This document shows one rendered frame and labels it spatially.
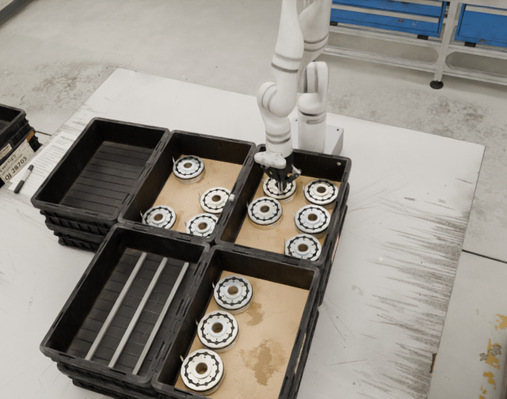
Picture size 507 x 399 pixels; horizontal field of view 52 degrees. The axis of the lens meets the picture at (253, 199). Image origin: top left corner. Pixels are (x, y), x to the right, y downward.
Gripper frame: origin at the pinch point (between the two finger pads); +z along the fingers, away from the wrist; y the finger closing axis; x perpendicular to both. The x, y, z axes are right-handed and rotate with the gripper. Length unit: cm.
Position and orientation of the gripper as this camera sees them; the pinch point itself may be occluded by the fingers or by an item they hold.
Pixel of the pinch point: (281, 185)
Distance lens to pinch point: 155.7
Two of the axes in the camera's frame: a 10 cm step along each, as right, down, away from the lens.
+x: -4.4, 6.7, -6.0
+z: 0.9, 6.9, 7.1
